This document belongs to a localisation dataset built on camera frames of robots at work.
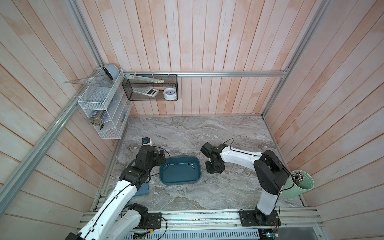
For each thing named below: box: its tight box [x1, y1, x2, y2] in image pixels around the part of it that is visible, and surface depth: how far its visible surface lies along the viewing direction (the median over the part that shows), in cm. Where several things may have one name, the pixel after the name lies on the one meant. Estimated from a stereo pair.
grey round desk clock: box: [103, 63, 120, 80], surface depth 85 cm
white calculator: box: [132, 87, 159, 97], surface depth 100 cm
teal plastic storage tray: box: [159, 156, 202, 186], surface depth 92 cm
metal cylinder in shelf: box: [89, 110, 104, 126], surface depth 78 cm
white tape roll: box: [163, 87, 177, 101], surface depth 97 cm
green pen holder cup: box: [280, 169, 315, 199], surface depth 73 cm
